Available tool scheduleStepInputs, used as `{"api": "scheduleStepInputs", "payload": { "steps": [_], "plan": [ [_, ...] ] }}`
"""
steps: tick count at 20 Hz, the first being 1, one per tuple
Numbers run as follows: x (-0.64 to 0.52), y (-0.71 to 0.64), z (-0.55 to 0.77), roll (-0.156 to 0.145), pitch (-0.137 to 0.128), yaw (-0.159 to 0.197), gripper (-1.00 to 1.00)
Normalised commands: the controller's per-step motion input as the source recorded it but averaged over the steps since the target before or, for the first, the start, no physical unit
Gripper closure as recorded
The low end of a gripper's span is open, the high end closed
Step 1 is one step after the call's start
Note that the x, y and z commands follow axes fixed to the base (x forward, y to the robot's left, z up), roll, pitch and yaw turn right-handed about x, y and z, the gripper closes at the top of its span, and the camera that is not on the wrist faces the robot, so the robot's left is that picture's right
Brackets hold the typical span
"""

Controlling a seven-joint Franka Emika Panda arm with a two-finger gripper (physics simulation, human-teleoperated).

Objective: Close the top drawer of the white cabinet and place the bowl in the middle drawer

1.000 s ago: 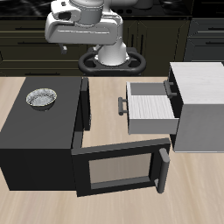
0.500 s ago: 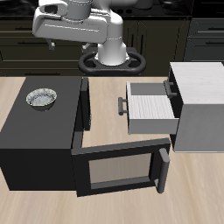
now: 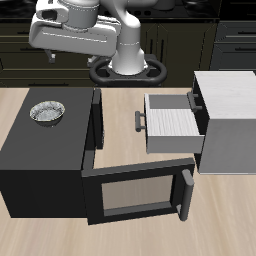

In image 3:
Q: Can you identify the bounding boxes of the dark kitchen cupboards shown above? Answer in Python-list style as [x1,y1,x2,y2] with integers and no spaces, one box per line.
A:
[0,0,256,89]

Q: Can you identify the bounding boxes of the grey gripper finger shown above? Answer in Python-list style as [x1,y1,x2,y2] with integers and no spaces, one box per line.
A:
[87,55,102,69]
[45,49,57,64]

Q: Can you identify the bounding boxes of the white cabinet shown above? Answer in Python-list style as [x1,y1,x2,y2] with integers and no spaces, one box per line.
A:
[192,70,256,176]

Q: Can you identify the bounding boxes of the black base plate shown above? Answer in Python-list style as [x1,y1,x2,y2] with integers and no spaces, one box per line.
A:
[88,54,168,85]

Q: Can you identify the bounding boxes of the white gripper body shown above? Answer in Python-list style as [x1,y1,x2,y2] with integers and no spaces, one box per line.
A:
[28,15,122,58]

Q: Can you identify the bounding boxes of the black microwave door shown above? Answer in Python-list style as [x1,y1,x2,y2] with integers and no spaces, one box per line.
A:
[81,157,196,226]

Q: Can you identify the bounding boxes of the grey speckled bowl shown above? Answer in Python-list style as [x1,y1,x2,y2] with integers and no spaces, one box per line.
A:
[29,100,67,128]

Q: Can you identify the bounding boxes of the black microwave oven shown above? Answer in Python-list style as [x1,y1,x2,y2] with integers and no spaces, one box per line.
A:
[0,87,105,220]

